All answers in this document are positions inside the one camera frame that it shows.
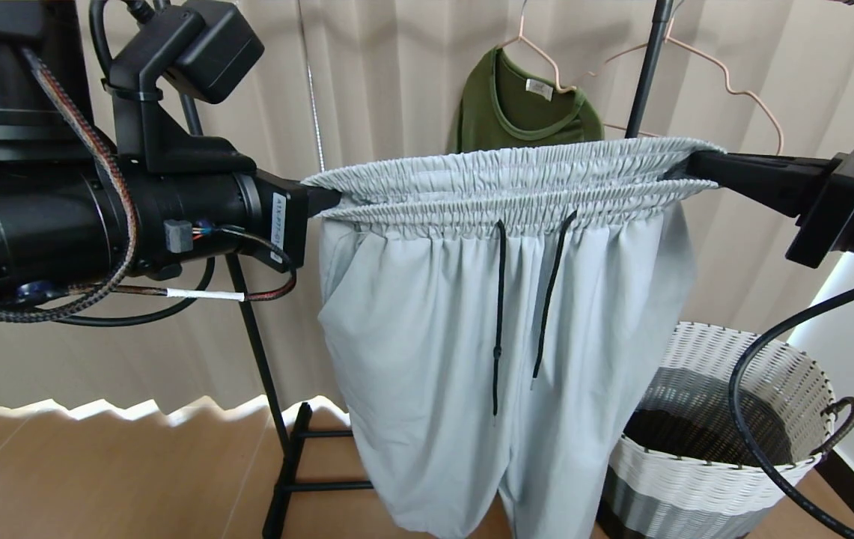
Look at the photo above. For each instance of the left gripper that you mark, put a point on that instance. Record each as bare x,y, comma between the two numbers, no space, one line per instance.
37,224

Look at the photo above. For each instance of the pink clothes hanger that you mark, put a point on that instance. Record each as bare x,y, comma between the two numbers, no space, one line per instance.
696,52
539,54

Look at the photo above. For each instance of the green long-sleeved shirt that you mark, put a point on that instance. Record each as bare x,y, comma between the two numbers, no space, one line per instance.
486,120

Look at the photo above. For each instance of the pale grey shorts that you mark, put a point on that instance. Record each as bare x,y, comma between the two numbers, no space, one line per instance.
426,337

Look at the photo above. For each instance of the white laundry basket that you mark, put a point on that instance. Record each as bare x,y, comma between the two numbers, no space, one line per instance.
696,355

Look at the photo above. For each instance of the black clothes rack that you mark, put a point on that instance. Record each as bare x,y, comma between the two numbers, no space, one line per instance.
647,67

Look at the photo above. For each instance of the beige curtain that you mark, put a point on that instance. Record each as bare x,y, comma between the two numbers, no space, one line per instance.
397,75

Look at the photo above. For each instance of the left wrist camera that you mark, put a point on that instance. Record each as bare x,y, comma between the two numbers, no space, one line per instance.
209,45

